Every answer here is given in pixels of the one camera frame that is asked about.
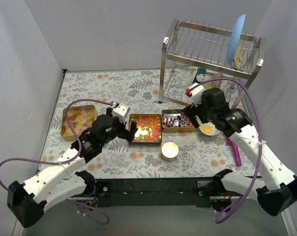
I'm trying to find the gold tin with jelly candies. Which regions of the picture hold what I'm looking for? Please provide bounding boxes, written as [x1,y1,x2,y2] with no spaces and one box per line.
[129,114,162,147]

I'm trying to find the gold tin with lollipops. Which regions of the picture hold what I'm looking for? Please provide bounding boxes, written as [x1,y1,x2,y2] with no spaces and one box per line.
[162,109,196,132]

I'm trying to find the gold tin with pale candies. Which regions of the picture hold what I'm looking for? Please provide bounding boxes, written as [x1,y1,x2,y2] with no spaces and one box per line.
[60,105,98,141]

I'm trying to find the round gold lid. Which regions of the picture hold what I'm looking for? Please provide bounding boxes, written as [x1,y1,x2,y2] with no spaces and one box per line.
[162,142,179,153]

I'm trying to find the magenta plastic scoop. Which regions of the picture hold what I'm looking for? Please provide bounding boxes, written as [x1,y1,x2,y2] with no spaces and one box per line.
[226,138,242,166]

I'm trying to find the clear glass jar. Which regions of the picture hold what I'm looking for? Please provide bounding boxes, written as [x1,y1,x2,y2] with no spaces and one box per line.
[162,152,178,162]

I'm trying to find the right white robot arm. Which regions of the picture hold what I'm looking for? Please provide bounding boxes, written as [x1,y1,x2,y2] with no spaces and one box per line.
[183,84,297,216]

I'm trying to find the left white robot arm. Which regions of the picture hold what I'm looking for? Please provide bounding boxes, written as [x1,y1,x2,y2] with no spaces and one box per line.
[7,103,137,228]

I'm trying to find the floral tablecloth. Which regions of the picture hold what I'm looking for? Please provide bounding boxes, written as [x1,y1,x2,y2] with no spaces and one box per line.
[42,70,255,178]

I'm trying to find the patterned ceramic bowl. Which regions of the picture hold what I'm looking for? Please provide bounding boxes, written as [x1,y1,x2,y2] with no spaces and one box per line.
[199,122,220,136]

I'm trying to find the patterned mug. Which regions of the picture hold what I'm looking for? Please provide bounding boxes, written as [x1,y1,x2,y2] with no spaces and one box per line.
[211,73,223,89]

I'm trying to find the teal cup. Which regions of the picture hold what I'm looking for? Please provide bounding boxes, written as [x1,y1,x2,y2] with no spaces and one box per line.
[192,68,206,84]

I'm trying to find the steel dish rack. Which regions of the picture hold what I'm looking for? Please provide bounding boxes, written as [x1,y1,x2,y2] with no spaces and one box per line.
[158,19,266,105]

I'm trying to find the cream patterned plate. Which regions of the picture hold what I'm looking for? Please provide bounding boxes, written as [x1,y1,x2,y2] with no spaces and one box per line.
[233,40,243,70]

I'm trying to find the blue plate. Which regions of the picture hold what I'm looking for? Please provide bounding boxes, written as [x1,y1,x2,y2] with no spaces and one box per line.
[226,14,246,65]

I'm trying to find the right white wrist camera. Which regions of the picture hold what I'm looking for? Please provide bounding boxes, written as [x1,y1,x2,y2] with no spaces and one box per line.
[186,83,206,105]

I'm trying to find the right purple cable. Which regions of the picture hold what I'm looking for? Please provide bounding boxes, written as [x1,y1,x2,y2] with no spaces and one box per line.
[191,77,263,224]

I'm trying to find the purple cable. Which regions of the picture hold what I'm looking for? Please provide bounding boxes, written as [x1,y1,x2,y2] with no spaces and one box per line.
[0,99,117,226]
[191,77,263,224]

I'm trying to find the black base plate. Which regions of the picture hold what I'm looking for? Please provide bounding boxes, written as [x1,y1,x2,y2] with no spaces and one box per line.
[94,177,227,208]

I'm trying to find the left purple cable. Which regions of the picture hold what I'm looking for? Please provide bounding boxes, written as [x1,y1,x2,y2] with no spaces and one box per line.
[0,99,117,226]

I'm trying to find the aluminium rail frame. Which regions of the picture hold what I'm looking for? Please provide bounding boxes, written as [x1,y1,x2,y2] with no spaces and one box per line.
[13,193,297,236]

